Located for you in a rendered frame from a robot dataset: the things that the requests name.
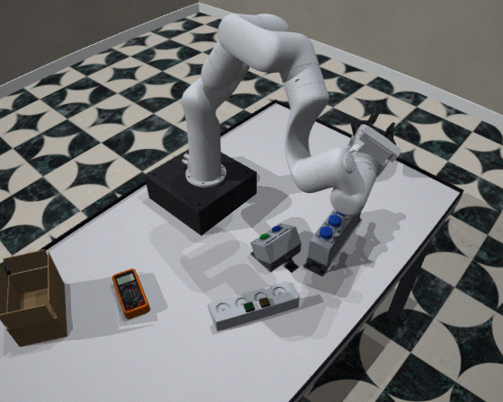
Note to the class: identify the brown cardboard box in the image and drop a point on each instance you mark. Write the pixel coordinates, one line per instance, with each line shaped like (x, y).
(29, 324)

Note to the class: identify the grey button panel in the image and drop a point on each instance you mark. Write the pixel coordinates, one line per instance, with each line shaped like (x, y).
(276, 246)

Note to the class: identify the orange digital multimeter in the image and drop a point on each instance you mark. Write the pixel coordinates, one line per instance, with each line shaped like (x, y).
(131, 294)

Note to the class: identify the black table edge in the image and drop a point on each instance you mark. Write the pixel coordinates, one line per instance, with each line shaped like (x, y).
(61, 237)

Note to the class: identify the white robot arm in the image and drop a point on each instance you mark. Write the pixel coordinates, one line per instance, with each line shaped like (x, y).
(245, 44)

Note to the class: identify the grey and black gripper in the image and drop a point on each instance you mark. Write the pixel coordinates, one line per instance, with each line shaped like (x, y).
(359, 126)

